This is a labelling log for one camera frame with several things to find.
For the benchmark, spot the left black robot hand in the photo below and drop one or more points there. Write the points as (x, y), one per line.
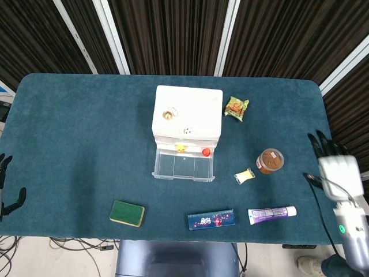
(20, 197)

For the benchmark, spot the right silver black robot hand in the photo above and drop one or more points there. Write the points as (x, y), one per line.
(340, 176)

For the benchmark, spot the small yellow packet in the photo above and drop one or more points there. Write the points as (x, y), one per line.
(245, 176)

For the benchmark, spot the clear drawer with duck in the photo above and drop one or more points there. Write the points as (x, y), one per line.
(165, 166)

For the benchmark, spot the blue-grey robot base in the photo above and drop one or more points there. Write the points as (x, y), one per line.
(173, 259)

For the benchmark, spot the clear drawer with dice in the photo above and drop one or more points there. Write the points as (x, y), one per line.
(167, 139)

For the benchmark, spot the white plastic drawer cabinet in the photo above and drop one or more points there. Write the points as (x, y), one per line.
(196, 109)

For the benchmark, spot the clear jar of rubber bands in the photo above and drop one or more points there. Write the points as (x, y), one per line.
(270, 161)

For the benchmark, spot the teal table cloth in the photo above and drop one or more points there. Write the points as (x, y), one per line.
(72, 144)

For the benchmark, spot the purple white toothpaste tube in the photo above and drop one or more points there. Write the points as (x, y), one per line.
(271, 215)

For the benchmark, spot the black power strip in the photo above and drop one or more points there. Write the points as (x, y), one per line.
(298, 246)

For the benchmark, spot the black device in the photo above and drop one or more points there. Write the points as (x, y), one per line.
(3, 111)

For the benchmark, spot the teal trouser leg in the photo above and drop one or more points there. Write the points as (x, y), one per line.
(337, 267)

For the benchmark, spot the white shoe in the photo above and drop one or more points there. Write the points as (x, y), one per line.
(310, 265)

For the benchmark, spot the black power adapter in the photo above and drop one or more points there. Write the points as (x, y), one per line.
(106, 247)

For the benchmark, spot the green and yellow sponge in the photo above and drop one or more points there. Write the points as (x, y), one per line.
(127, 213)

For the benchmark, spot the blue and white sign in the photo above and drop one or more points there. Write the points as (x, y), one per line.
(4, 89)

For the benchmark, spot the green snack packet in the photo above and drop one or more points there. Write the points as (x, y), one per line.
(236, 108)

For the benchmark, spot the dark blue printed box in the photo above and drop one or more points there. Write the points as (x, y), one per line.
(212, 220)

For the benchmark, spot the small red cone toy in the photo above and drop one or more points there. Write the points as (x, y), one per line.
(206, 152)

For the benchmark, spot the small white black figurine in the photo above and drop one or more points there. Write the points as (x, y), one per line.
(188, 130)

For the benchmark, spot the yellow duck toy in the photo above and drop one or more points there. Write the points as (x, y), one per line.
(180, 148)

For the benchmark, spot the dark brown pleated curtain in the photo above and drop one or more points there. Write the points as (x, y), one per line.
(173, 29)

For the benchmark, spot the white partition post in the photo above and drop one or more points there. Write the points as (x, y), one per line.
(346, 65)
(75, 37)
(111, 37)
(227, 34)

